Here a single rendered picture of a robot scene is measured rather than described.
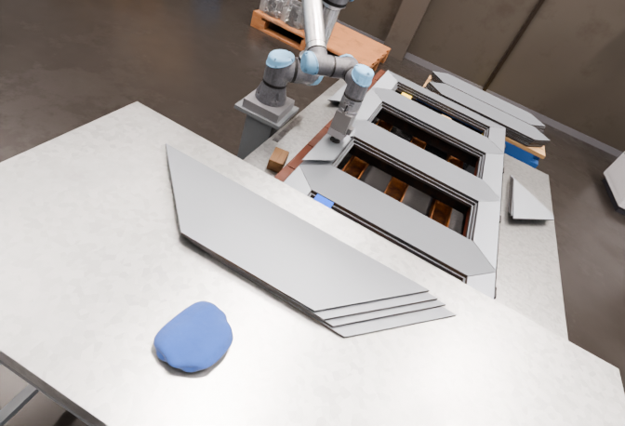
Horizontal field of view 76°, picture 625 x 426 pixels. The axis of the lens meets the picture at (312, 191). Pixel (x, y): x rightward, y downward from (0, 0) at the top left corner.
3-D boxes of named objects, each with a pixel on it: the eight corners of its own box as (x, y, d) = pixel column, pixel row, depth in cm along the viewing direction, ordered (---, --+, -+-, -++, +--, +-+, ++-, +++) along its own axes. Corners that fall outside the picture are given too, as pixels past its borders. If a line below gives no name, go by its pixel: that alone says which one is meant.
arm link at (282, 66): (260, 71, 188) (266, 44, 180) (287, 74, 194) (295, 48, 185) (264, 85, 181) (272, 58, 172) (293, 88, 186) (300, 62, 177)
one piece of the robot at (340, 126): (362, 113, 140) (345, 150, 150) (369, 105, 147) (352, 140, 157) (338, 100, 141) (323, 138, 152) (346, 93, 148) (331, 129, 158)
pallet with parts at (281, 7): (246, 26, 441) (254, -11, 416) (283, 11, 517) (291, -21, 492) (366, 84, 427) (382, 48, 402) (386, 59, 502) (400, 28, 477)
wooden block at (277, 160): (272, 155, 168) (275, 146, 165) (286, 161, 168) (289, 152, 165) (266, 168, 160) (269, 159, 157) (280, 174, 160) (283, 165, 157)
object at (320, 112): (371, 93, 253) (373, 88, 251) (274, 199, 153) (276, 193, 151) (343, 78, 255) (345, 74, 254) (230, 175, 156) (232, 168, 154)
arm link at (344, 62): (330, 48, 145) (339, 63, 138) (357, 54, 149) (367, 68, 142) (324, 69, 150) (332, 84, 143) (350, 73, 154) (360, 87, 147)
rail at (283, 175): (382, 81, 242) (386, 72, 238) (237, 242, 117) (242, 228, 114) (377, 78, 242) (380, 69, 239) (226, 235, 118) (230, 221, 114)
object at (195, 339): (201, 298, 69) (203, 287, 67) (245, 334, 67) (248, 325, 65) (143, 348, 60) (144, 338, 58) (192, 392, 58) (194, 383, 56)
